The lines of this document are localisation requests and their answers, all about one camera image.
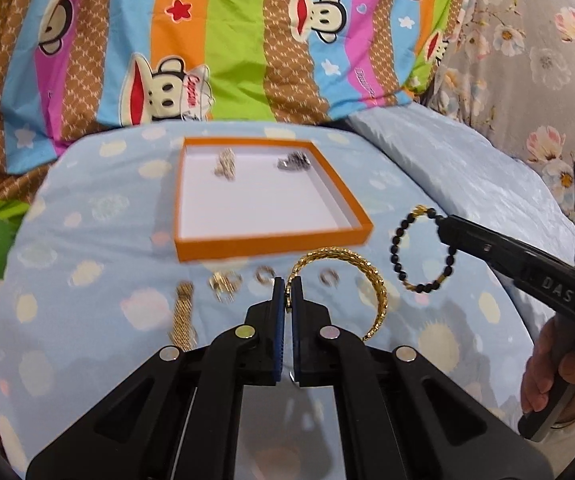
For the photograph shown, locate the grey floral cloth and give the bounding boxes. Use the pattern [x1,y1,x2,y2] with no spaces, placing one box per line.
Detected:
[426,0,575,223]

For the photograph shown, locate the light blue planet bedsheet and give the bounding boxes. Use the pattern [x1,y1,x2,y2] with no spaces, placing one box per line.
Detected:
[0,105,575,480]

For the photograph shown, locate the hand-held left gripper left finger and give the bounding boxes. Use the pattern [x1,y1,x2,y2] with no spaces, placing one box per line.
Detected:
[26,276,288,480]

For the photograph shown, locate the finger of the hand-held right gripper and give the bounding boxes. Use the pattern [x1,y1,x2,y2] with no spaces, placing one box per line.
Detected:
[436,214,575,313]

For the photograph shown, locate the orange jewelry box tray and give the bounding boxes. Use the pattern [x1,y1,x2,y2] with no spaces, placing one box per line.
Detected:
[174,136,374,262]

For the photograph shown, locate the gold chain tassel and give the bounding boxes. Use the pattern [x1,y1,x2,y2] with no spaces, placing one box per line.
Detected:
[168,281,198,354]

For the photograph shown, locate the black bead bracelet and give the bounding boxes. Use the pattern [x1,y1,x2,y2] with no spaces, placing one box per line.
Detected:
[390,204,456,294]

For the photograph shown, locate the person's right hand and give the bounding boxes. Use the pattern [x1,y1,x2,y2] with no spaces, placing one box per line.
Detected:
[520,317,575,417]

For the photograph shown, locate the silver metal watch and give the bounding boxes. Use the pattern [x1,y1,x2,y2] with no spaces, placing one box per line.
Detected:
[276,152,312,173]

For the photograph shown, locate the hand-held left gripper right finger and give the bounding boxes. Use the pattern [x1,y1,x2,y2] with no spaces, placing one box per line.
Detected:
[290,276,554,480]

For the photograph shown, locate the striped monkey printed blanket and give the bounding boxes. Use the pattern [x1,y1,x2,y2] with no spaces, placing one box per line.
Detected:
[0,0,474,198]

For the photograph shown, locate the gold dangling earrings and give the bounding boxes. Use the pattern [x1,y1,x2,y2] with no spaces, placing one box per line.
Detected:
[209,271,244,304]

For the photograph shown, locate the gold leaf bracelet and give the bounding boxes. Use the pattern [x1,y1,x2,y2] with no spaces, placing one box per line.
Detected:
[287,247,388,344]

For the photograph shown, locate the pearl bracelet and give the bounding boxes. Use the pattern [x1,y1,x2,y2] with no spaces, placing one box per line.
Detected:
[212,147,239,179]

